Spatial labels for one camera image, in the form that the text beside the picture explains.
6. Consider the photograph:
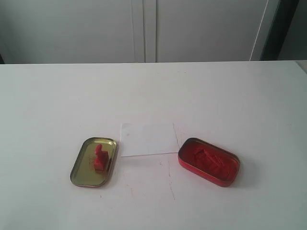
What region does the red stamp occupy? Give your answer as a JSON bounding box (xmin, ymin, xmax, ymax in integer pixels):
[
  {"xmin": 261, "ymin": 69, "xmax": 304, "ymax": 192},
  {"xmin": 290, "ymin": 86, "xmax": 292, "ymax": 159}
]
[{"xmin": 94, "ymin": 144, "xmax": 109, "ymax": 171}]

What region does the gold tin lid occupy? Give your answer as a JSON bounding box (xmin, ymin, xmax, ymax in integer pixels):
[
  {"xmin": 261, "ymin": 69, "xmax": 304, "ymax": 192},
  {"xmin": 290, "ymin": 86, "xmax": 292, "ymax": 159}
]
[{"xmin": 70, "ymin": 137, "xmax": 118, "ymax": 187}]

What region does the white cabinet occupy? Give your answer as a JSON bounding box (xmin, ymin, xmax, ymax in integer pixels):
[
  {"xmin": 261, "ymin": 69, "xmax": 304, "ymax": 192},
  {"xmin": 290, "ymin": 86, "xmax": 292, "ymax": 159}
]
[{"xmin": 0, "ymin": 0, "xmax": 279, "ymax": 64}]

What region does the white paper sheet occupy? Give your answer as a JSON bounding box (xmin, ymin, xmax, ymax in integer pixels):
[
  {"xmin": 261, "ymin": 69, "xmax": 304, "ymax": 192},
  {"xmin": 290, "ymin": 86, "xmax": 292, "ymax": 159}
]
[{"xmin": 120, "ymin": 123, "xmax": 179, "ymax": 157}]

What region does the red ink pad tin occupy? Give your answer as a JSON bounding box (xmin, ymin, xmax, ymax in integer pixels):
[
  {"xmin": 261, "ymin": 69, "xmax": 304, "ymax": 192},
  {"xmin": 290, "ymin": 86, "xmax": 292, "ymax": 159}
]
[{"xmin": 177, "ymin": 138, "xmax": 240, "ymax": 187}]

